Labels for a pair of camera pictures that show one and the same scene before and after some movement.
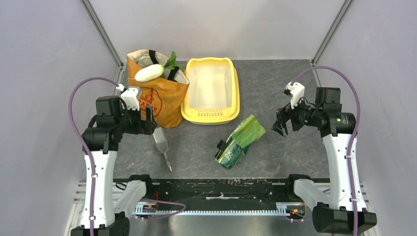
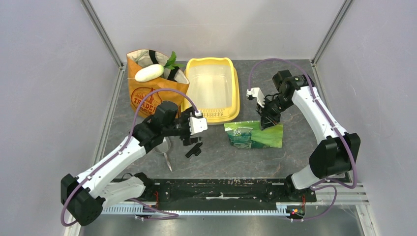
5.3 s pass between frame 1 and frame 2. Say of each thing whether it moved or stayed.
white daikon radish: stayed
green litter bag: moved
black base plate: stayed
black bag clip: moved
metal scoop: stayed
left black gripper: moved
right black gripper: moved
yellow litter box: stayed
